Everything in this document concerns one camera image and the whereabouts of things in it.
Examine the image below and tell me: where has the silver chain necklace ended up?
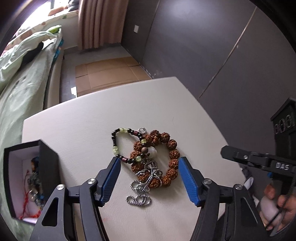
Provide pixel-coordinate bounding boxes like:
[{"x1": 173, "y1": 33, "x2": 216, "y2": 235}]
[{"x1": 126, "y1": 159, "x2": 164, "y2": 207}]

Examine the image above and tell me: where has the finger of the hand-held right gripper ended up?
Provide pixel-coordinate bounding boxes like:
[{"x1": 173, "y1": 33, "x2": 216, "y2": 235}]
[{"x1": 220, "y1": 145, "x2": 271, "y2": 172}]

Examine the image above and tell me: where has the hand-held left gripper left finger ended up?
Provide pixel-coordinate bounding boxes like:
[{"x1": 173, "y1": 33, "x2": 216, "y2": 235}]
[{"x1": 29, "y1": 156, "x2": 122, "y2": 241}]

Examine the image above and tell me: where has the pink curtain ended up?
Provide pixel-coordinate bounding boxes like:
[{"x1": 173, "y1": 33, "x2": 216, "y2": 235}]
[{"x1": 77, "y1": 0, "x2": 129, "y2": 50}]

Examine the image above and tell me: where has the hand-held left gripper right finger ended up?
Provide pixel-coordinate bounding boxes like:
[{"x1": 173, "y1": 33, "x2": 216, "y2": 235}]
[{"x1": 179, "y1": 156, "x2": 270, "y2": 241}]

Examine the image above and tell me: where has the black and green bead bracelet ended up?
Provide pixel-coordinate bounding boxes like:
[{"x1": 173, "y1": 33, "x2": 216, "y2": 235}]
[{"x1": 111, "y1": 127, "x2": 149, "y2": 164}]

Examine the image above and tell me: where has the cartoon print bed cover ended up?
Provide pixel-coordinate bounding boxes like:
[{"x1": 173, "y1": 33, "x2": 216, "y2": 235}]
[{"x1": 54, "y1": 37, "x2": 64, "y2": 64}]

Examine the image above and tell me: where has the brown seed bead bracelet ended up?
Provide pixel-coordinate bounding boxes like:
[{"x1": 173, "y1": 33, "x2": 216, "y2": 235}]
[{"x1": 129, "y1": 130, "x2": 181, "y2": 189}]

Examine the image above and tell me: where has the black jewelry box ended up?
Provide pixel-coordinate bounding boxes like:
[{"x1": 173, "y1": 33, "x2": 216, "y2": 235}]
[{"x1": 3, "y1": 139, "x2": 61, "y2": 227}]

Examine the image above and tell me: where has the flat brown cardboard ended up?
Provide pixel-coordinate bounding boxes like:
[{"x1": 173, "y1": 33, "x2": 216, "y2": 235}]
[{"x1": 75, "y1": 57, "x2": 153, "y2": 97}]

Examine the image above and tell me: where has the bed with green sheet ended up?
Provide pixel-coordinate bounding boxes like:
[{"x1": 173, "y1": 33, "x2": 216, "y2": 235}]
[{"x1": 0, "y1": 23, "x2": 65, "y2": 232}]

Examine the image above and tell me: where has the pile of mixed jewelry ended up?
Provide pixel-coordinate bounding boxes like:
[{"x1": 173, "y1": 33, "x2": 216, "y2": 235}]
[{"x1": 20, "y1": 156, "x2": 46, "y2": 220}]

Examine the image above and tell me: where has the black cloth item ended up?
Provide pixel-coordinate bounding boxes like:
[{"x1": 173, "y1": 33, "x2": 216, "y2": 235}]
[{"x1": 22, "y1": 42, "x2": 44, "y2": 65}]

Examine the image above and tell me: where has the white bedside table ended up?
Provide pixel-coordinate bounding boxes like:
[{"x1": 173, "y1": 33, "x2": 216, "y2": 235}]
[{"x1": 22, "y1": 76, "x2": 246, "y2": 241}]

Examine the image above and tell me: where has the person's right hand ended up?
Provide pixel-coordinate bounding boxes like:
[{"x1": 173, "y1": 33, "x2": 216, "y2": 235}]
[{"x1": 253, "y1": 183, "x2": 295, "y2": 231}]

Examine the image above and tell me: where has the cartoon print window seat cushion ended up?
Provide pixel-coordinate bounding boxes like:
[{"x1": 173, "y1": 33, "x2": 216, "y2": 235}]
[{"x1": 17, "y1": 9, "x2": 79, "y2": 40}]

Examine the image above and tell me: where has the light green quilt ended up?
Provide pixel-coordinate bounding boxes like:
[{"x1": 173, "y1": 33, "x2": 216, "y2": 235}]
[{"x1": 0, "y1": 31, "x2": 62, "y2": 91}]

